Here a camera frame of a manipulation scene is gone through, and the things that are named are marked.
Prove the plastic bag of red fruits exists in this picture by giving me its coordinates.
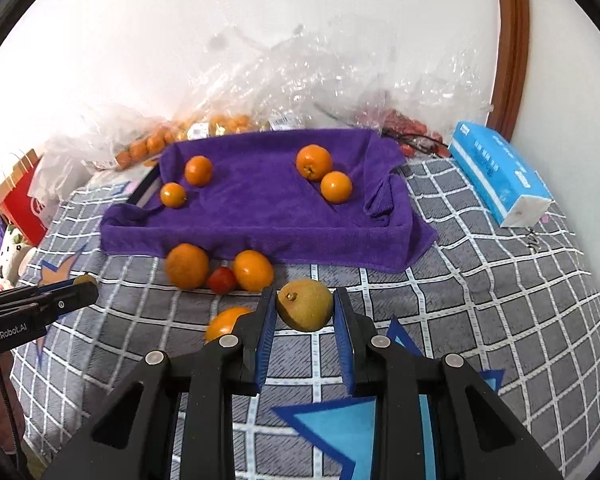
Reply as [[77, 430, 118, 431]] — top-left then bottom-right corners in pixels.
[[350, 90, 451, 158]]

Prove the black tangled cable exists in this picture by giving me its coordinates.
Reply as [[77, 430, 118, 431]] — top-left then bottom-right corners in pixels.
[[380, 127, 451, 156]]

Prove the large orange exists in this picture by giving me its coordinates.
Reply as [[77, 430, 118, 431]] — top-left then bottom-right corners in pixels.
[[165, 243, 211, 291]]

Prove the brown wooden door frame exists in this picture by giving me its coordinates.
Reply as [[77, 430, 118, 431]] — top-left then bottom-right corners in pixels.
[[485, 0, 531, 146]]

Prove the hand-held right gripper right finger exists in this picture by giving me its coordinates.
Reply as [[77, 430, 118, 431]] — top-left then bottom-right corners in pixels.
[[332, 287, 563, 480]]

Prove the blue tissue pack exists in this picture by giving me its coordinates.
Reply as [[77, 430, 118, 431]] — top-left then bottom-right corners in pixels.
[[447, 121, 553, 228]]

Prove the red paper shopping bag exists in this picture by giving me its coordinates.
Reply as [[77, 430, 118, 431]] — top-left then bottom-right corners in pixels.
[[0, 149, 56, 248]]

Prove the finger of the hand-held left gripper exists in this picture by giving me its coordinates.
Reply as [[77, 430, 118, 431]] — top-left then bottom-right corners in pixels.
[[34, 281, 100, 322], [9, 279, 82, 299]]

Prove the grey plastic bag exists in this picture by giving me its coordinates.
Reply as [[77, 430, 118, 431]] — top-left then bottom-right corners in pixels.
[[27, 130, 96, 206]]

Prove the labelled plastic bag of kumquats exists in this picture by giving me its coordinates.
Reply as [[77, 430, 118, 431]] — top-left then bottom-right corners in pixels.
[[175, 105, 261, 141]]

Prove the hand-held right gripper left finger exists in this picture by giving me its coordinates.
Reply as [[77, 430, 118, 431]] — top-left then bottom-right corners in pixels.
[[40, 285, 281, 480]]

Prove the grey checkered star blanket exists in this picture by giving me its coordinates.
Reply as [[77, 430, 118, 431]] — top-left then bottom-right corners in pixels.
[[10, 157, 600, 480]]

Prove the small red apple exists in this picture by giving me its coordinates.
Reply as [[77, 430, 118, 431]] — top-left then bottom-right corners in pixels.
[[208, 266, 238, 294]]

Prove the plastic bag of mandarins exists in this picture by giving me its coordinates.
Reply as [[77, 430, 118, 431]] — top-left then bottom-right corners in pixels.
[[45, 105, 181, 171]]

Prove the white floral plush pillow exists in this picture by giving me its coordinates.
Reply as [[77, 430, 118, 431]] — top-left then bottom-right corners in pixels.
[[0, 222, 36, 291]]

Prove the yellow-green round fruit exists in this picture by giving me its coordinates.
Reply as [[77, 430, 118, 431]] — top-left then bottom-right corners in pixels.
[[276, 278, 334, 332]]

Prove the orange mandarin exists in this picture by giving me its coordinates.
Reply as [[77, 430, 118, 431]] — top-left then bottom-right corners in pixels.
[[159, 182, 188, 209], [320, 170, 354, 205], [204, 306, 255, 343], [295, 144, 333, 181], [184, 155, 214, 187], [231, 249, 275, 293]]

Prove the purple towel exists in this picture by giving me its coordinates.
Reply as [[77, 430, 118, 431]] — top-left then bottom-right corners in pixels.
[[100, 129, 440, 275]]

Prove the crumpled clear plastic wrap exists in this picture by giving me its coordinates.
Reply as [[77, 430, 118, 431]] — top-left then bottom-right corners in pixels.
[[180, 10, 496, 126]]

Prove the plastic bag of yellow fruits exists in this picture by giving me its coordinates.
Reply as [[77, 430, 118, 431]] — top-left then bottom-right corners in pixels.
[[255, 105, 331, 133]]

